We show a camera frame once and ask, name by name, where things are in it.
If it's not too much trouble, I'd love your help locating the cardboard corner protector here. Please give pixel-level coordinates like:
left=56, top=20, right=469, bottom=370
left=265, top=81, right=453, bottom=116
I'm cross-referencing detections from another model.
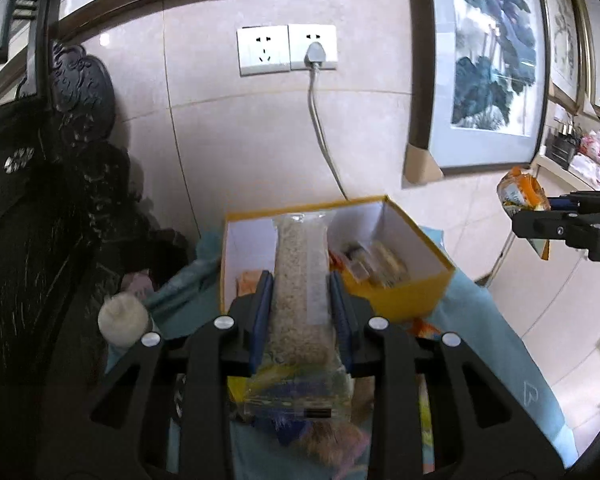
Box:
left=402, top=142, right=446, bottom=189

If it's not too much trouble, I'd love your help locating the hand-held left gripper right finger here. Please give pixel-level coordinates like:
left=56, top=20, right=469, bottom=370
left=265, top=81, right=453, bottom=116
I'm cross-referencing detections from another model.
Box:
left=328, top=271, right=566, bottom=480

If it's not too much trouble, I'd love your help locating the clear puffed rice bar packet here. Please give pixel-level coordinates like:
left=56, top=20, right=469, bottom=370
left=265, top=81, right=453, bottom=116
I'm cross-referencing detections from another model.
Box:
left=242, top=212, right=356, bottom=423

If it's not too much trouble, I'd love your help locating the blue snack packet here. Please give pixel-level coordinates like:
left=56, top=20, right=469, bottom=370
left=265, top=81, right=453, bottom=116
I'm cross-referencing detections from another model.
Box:
left=260, top=379, right=333, bottom=413

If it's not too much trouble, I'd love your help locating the framed lotus painting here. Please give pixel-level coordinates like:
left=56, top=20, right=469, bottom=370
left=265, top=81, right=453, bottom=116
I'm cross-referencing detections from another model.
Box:
left=405, top=0, right=552, bottom=179

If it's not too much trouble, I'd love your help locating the light blue printed tablecloth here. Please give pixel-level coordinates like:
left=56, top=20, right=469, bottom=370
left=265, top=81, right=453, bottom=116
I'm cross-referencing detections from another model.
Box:
left=105, top=227, right=568, bottom=480

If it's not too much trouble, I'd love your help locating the beige pastry packet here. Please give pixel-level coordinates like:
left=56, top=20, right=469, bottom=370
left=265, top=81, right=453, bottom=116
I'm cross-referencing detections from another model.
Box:
left=370, top=241, right=411, bottom=289

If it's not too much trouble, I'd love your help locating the grey power plug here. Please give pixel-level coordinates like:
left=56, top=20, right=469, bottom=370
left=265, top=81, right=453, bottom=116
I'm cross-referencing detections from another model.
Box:
left=305, top=41, right=330, bottom=71

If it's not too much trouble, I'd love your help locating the small brown snack packet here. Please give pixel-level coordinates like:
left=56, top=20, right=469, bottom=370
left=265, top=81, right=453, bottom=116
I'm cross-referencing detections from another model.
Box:
left=341, top=243, right=374, bottom=281

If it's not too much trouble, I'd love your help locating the white wall socket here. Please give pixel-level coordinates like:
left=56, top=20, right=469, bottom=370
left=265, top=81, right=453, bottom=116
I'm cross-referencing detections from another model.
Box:
left=287, top=23, right=339, bottom=72
left=236, top=25, right=291, bottom=77

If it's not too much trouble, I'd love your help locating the yellow cardboard box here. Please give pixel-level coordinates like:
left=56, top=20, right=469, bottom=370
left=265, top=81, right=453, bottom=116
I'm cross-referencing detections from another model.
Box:
left=220, top=195, right=456, bottom=327

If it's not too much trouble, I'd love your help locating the white cabinet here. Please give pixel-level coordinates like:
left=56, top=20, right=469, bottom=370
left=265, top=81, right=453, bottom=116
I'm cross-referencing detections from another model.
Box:
left=485, top=155, right=600, bottom=461

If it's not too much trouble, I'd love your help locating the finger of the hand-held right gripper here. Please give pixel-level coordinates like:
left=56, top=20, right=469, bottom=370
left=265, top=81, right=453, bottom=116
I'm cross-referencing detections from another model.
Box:
left=511, top=210, right=600, bottom=239
left=550, top=191, right=600, bottom=211

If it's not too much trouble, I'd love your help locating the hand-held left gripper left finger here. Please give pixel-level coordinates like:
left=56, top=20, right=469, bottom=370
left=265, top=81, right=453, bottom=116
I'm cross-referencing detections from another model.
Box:
left=45, top=270, right=276, bottom=480

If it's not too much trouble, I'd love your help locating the pile of assorted snack packets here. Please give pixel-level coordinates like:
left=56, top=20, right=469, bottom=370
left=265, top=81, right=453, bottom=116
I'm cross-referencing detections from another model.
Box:
left=227, top=320, right=443, bottom=467

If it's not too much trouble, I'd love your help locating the floral tissue pack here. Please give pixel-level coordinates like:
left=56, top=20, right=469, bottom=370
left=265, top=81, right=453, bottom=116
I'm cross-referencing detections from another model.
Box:
left=570, top=130, right=600, bottom=187

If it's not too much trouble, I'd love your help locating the orange snack packet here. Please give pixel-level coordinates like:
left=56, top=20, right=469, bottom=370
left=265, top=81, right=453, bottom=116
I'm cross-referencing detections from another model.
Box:
left=496, top=166, right=552, bottom=261

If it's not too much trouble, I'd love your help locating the orange bread packet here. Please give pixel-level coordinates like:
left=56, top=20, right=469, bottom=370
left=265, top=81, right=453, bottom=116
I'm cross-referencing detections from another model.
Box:
left=237, top=270, right=262, bottom=297

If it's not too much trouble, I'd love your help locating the dark carved wooden furniture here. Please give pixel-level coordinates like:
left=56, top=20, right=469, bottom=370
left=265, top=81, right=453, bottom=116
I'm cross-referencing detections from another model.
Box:
left=0, top=0, right=192, bottom=480

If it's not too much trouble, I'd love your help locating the dark desktop organizer box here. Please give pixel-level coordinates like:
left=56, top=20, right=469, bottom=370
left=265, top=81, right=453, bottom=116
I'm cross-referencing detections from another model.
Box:
left=544, top=129, right=582, bottom=169

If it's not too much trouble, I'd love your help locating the grey power cable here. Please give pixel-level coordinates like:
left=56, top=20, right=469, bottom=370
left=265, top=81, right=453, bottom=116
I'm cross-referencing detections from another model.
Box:
left=307, top=67, right=352, bottom=201

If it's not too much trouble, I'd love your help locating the white lidded cup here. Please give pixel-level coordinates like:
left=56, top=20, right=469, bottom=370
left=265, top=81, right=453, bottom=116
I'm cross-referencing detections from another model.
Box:
left=97, top=292, right=154, bottom=349

